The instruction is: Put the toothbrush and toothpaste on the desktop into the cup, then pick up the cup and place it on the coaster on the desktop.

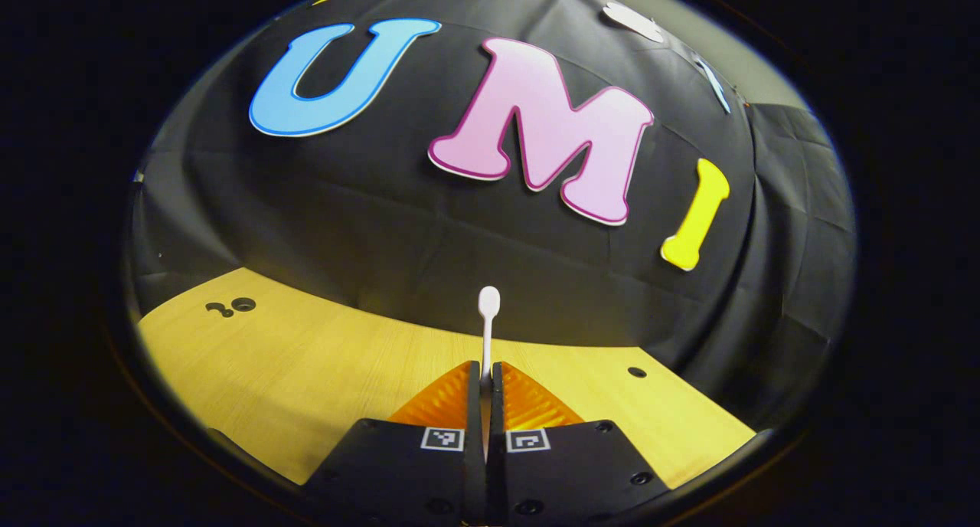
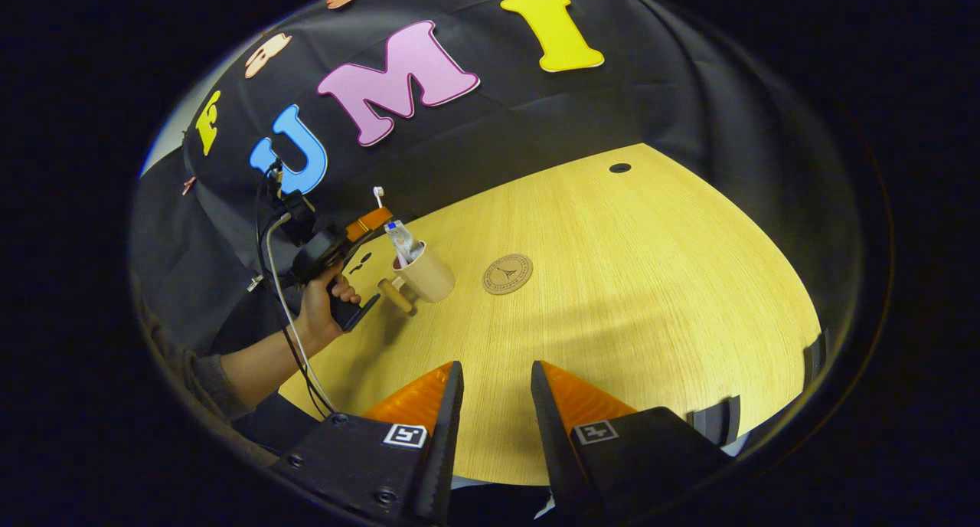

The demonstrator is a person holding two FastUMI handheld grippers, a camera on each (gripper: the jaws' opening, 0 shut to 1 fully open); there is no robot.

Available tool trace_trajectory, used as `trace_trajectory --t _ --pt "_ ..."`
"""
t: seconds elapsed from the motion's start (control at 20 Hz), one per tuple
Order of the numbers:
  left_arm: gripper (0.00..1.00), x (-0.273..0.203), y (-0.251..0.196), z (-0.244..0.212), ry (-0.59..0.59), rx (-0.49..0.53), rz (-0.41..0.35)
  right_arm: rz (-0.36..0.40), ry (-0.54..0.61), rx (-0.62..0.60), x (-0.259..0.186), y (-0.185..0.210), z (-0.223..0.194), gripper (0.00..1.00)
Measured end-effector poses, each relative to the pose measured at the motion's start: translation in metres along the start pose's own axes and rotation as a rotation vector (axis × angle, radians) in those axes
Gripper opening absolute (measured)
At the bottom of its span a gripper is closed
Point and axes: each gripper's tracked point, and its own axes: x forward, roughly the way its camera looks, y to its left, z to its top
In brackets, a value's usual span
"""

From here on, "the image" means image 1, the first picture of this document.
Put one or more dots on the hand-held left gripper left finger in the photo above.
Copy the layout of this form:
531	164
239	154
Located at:
473	435

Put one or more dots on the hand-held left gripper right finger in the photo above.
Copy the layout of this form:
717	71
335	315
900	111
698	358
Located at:
498	435

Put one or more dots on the pale pink toothbrush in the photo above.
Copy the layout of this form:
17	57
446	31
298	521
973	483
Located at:
488	301

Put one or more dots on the light wooden desktop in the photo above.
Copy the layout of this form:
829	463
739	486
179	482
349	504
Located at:
306	374

